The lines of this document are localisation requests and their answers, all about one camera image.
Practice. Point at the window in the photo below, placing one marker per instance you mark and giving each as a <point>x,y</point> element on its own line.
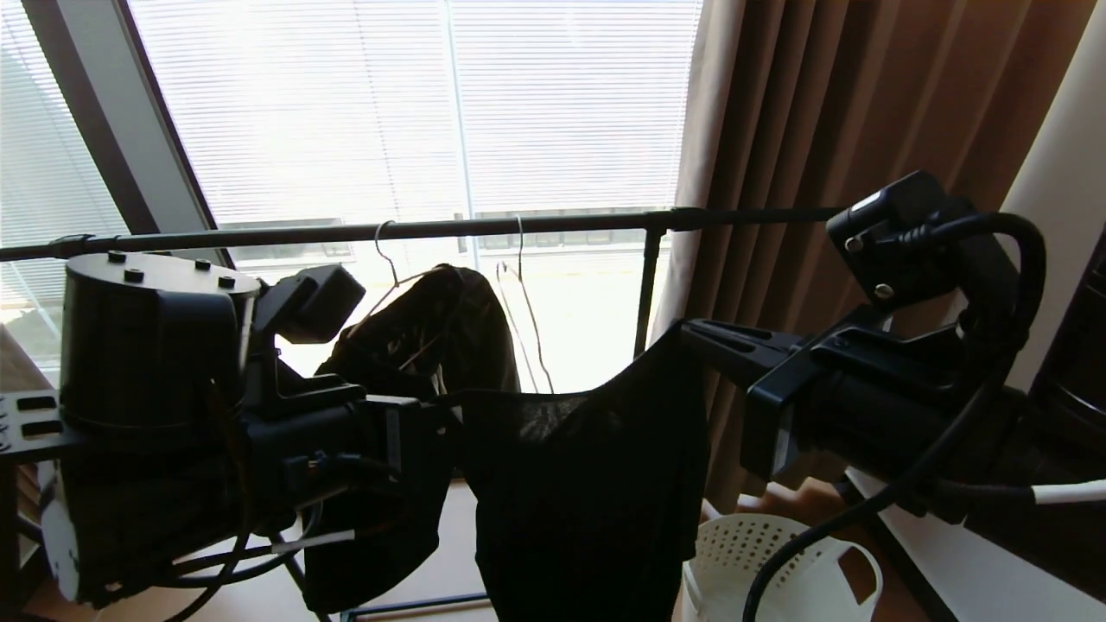
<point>346,104</point>

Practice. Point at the white laundry basket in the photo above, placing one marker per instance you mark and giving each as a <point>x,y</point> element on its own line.
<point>734,553</point>

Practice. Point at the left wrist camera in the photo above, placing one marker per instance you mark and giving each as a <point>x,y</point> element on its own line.
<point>315,298</point>

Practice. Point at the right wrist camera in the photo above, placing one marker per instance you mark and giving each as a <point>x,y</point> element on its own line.
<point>899,233</point>

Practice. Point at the black garment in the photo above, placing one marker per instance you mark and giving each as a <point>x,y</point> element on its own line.
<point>449,328</point>
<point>587,501</point>

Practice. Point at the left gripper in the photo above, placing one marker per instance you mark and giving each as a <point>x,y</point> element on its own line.
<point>346,449</point>

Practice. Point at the black clothes rack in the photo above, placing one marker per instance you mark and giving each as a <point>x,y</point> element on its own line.
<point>302,235</point>

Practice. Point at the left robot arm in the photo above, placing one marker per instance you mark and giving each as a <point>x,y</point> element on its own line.
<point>147,345</point>

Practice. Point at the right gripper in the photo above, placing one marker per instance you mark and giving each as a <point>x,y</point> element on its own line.
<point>864,415</point>

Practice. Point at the pink clothes hanger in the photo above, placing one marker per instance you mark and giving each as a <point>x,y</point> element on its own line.
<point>521,250</point>
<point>397,281</point>

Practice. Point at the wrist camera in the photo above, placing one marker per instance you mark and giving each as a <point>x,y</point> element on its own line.
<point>899,233</point>
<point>315,298</point>

